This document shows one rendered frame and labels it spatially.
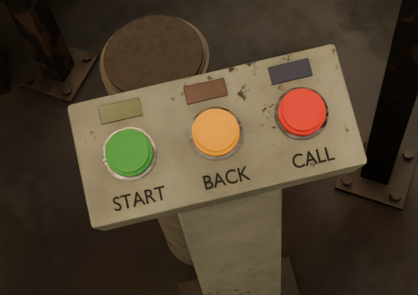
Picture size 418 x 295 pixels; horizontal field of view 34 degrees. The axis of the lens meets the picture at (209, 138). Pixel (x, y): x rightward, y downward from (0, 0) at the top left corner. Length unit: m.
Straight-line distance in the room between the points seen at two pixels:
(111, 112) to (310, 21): 0.88
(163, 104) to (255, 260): 0.27
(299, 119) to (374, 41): 0.84
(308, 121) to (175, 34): 0.23
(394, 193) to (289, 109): 0.66
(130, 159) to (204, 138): 0.06
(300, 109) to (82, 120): 0.19
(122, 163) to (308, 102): 0.16
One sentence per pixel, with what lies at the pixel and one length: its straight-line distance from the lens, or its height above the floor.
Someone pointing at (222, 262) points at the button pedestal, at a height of 0.38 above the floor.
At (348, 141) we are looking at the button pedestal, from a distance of 0.58.
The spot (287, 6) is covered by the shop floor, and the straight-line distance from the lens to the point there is 1.44.
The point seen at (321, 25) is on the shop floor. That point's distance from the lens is 1.41.
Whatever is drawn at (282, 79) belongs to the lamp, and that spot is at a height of 0.61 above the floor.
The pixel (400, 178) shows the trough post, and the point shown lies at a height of 0.01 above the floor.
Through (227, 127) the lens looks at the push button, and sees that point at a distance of 0.56.
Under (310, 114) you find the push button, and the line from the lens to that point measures 0.57.
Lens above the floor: 1.10
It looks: 60 degrees down
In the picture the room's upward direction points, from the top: 10 degrees counter-clockwise
